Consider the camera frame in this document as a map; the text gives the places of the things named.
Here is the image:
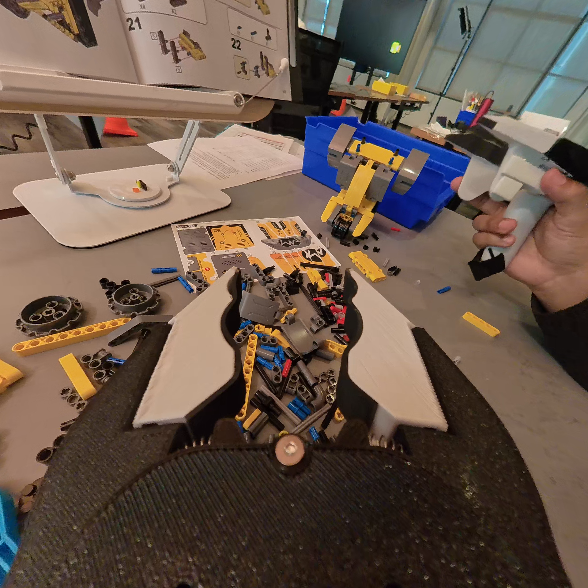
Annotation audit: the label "wooden background table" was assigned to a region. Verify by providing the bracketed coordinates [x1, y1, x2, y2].
[328, 83, 430, 121]

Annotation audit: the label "dark grey toy gear wheel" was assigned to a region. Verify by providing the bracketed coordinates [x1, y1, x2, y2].
[107, 281, 160, 319]
[15, 295, 84, 337]

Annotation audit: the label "yellow grey toy model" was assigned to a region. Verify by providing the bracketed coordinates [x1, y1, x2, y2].
[320, 124, 430, 239]

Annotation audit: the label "dark grey angled toy piece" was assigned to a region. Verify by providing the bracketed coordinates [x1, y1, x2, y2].
[108, 319, 159, 347]

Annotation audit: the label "long yellow toy beam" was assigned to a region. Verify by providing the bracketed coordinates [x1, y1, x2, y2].
[11, 317, 132, 358]

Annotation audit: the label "black monitor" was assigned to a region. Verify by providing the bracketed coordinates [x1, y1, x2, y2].
[337, 0, 428, 76]

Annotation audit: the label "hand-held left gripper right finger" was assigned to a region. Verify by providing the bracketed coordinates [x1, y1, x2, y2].
[339, 269, 449, 443]

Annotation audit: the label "yellow flat toy beam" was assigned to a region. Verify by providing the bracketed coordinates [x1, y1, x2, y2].
[58, 353, 98, 400]

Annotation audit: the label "person's right hand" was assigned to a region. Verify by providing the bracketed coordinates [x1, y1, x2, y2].
[450, 168, 588, 313]

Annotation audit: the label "black coiled cable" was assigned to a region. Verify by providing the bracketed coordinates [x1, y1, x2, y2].
[0, 122, 38, 154]

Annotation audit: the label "short yellow toy beam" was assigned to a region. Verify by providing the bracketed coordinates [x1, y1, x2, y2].
[348, 250, 387, 282]

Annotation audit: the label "yellow grey sticker sheet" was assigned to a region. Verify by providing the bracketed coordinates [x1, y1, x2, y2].
[171, 217, 341, 288]

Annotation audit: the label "yellow toy block piece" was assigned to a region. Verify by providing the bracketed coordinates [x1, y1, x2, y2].
[0, 358, 25, 393]

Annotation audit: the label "black tripod stand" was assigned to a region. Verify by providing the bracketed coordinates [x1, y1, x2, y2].
[436, 5, 474, 115]

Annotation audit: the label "blue pen holder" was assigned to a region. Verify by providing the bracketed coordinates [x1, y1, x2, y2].
[455, 89, 484, 128]

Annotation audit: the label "blue plastic bin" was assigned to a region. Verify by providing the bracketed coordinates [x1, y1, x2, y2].
[302, 116, 471, 230]

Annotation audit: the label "person's right forearm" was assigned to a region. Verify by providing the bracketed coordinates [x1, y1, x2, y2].
[530, 294, 588, 391]

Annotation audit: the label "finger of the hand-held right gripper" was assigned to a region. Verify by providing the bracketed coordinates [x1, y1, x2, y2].
[445, 116, 559, 164]

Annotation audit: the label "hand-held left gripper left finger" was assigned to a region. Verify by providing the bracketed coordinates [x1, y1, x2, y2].
[132, 267, 249, 430]

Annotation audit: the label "thin yellow toy beam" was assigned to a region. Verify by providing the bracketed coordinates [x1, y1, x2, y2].
[462, 311, 500, 338]

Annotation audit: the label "scattered black yellow toy connectors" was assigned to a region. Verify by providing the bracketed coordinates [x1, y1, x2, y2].
[34, 348, 126, 465]

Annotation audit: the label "orange cone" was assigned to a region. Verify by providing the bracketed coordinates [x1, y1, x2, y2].
[102, 117, 138, 137]

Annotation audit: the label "toy instruction booklet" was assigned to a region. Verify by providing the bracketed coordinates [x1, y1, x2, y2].
[0, 0, 295, 99]

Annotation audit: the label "white book stand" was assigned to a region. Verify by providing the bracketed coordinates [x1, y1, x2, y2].
[0, 57, 299, 250]

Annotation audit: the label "pile of toy building pieces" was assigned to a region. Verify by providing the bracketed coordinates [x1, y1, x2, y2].
[186, 264, 354, 444]

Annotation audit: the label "printed paper sheet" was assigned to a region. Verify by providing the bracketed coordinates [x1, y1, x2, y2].
[220, 123, 296, 154]
[147, 134, 304, 190]

